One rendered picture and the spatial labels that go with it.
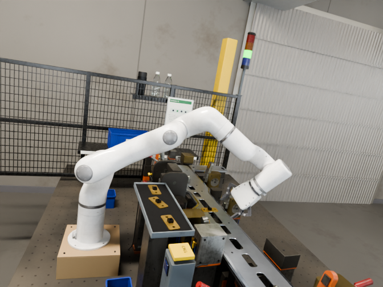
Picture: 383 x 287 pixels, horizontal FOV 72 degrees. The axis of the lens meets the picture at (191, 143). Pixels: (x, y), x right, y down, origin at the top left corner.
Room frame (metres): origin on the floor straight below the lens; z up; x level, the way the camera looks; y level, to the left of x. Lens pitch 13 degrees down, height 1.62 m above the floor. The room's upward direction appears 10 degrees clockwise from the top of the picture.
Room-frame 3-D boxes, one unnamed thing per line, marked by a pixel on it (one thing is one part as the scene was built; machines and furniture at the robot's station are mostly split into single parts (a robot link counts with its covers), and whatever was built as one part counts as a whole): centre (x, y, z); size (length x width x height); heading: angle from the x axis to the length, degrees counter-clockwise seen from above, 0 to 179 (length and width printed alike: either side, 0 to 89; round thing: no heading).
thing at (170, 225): (0.78, 0.02, 1.17); 0.08 x 0.04 x 0.01; 29
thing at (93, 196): (1.15, 0.40, 1.11); 0.19 x 0.12 x 0.24; 176
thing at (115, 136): (1.95, 0.47, 1.10); 0.30 x 0.17 x 0.13; 116
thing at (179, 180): (1.24, 0.08, 0.94); 0.18 x 0.13 x 0.49; 22
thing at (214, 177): (1.69, -0.19, 0.87); 0.12 x 0.07 x 0.35; 112
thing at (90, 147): (1.98, 0.38, 1.01); 0.90 x 0.22 x 0.03; 112
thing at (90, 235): (1.11, 0.40, 0.90); 0.19 x 0.19 x 0.18
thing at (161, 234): (0.89, 0.08, 1.16); 0.37 x 0.14 x 0.02; 22
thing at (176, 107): (2.21, 0.15, 1.30); 0.23 x 0.02 x 0.31; 112
